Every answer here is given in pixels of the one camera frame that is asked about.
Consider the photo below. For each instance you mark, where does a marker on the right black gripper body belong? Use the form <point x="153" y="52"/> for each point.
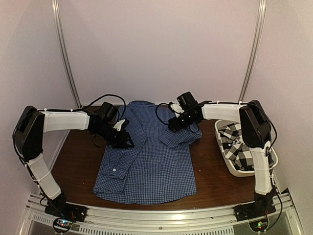
<point x="187" y="121"/>

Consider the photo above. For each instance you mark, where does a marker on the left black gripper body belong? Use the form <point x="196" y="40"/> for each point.
<point x="113" y="139"/>

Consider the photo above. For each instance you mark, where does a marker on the white plastic basket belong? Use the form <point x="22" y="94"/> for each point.
<point x="231" y="168"/>

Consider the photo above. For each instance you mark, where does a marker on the blue checked long sleeve shirt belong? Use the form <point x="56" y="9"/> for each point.
<point x="158" y="169"/>

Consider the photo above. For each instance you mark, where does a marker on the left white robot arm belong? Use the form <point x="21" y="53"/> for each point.
<point x="34" y="123"/>

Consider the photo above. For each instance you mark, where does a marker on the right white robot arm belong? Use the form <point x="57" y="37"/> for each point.
<point x="256" y="132"/>

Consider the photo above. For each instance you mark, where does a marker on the black white plaid shirt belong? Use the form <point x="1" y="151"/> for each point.
<point x="234" y="148"/>

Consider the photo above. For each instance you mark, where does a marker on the left round circuit board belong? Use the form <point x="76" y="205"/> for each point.
<point x="61" y="225"/>

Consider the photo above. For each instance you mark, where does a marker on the round circuit board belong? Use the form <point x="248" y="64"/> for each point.
<point x="259" y="225"/>
<point x="61" y="225"/>

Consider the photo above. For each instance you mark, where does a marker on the right round circuit board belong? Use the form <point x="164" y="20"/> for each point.
<point x="259" y="225"/>

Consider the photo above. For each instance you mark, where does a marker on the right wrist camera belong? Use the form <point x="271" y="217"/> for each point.
<point x="185" y="100"/>

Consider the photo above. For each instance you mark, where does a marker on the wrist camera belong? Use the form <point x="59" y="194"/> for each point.
<point x="111" y="116"/>
<point x="185" y="100"/>

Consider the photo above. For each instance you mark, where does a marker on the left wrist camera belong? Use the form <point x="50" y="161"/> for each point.
<point x="111" y="116"/>

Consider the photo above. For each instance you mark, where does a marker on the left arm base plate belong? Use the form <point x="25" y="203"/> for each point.
<point x="68" y="211"/>

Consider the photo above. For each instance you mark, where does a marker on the right aluminium frame post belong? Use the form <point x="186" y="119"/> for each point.
<point x="259" y="26"/>

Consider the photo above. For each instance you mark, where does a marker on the aluminium frame post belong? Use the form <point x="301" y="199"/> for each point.
<point x="259" y="26"/>
<point x="64" y="53"/>

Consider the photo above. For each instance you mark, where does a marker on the aluminium front rail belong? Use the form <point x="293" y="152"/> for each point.
<point x="209" y="221"/>

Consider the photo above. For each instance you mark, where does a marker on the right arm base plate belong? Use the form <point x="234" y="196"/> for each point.
<point x="251" y="211"/>

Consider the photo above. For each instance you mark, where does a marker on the left aluminium frame post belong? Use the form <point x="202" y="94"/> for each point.
<point x="64" y="53"/>

